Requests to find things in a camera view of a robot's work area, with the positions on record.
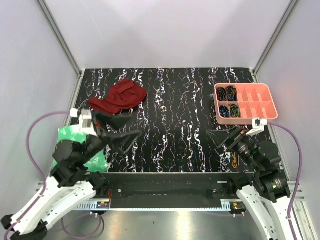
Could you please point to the pink compartment tray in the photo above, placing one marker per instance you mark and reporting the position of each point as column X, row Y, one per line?
column 239, row 103

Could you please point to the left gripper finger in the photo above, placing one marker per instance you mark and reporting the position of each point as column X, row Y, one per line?
column 114, row 121
column 121, row 142

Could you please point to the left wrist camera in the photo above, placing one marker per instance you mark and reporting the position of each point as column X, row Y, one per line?
column 85, row 120

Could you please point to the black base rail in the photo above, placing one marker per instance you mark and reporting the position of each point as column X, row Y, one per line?
column 171, row 192

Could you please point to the gold spoon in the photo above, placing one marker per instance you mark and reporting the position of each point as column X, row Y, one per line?
column 235, row 161

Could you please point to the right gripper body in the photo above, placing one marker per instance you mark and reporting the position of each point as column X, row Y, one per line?
column 241, row 143

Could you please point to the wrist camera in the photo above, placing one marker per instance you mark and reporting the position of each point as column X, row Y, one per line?
column 258, row 126
column 85, row 120

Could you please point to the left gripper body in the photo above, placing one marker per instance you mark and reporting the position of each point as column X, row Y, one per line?
column 100, row 126

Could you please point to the green white cloth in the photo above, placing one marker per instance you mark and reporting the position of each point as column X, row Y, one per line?
column 98, row 163

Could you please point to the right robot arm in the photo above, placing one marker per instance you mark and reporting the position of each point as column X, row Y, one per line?
column 266, row 194

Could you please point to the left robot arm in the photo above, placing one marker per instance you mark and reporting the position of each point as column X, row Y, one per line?
column 70, row 183

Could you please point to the red cloth napkin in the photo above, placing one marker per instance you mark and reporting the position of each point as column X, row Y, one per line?
column 124, row 95

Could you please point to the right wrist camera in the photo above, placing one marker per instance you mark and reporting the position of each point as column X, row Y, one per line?
column 258, row 126

